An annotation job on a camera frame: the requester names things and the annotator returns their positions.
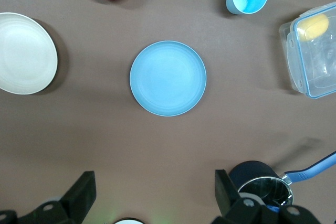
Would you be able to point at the clear plastic container blue seal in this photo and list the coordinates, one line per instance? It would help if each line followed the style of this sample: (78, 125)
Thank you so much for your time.
(315, 69)

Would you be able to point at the blue plate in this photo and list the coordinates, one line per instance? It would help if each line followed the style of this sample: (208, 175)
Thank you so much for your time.
(168, 78)

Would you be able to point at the brown table cover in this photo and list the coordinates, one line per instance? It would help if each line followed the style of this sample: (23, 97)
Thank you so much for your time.
(168, 150)

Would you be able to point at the yellow orange fruit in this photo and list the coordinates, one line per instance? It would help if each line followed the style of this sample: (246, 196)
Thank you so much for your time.
(313, 27)

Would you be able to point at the small dark blue round object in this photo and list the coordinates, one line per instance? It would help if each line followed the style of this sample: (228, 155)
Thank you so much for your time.
(273, 209)

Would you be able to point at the beige plate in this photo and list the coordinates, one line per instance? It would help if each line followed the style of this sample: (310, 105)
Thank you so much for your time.
(23, 53)

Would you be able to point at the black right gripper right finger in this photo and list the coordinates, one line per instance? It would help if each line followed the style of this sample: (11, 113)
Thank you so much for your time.
(227, 197)

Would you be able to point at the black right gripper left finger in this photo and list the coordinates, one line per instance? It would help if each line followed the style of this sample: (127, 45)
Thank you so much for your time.
(78, 195)

